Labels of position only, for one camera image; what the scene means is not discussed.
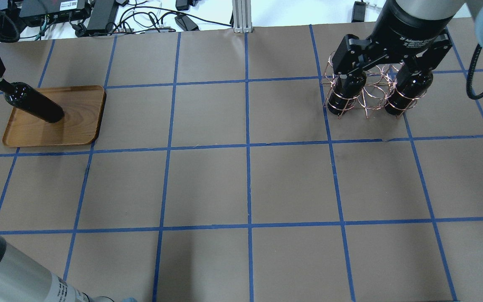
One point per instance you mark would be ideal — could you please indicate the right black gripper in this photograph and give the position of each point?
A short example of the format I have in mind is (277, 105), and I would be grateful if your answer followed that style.
(409, 26)

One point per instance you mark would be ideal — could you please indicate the dark wine bottle carried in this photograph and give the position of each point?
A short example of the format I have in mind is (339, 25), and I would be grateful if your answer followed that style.
(24, 97)

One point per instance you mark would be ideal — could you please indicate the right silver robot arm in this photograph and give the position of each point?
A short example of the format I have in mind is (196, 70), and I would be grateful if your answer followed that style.
(476, 26)

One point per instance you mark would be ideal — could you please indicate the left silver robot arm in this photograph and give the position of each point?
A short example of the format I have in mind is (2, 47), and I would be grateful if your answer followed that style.
(22, 279)

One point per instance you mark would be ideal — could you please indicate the dark wine bottle far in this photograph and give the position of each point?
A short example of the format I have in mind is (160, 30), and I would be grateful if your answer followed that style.
(400, 101)

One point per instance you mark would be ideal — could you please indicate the dark wine bottle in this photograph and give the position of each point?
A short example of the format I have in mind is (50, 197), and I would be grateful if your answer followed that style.
(338, 104)
(400, 101)

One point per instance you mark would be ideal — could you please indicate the dark wine bottle near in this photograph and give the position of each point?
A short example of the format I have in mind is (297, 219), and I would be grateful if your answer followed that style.
(338, 104)

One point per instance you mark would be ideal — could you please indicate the wooden tray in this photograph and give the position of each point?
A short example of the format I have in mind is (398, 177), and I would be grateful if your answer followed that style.
(83, 107)

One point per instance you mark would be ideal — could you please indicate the black power adapter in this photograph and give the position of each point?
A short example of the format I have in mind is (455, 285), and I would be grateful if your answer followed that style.
(358, 12)

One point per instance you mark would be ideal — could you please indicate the large black power brick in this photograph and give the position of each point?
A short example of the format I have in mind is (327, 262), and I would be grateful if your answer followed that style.
(102, 17)

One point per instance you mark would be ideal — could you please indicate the copper wire bottle basket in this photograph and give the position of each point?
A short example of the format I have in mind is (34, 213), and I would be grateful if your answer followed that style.
(379, 85)

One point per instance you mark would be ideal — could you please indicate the aluminium frame post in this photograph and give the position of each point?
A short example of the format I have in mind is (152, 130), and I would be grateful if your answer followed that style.
(242, 17)

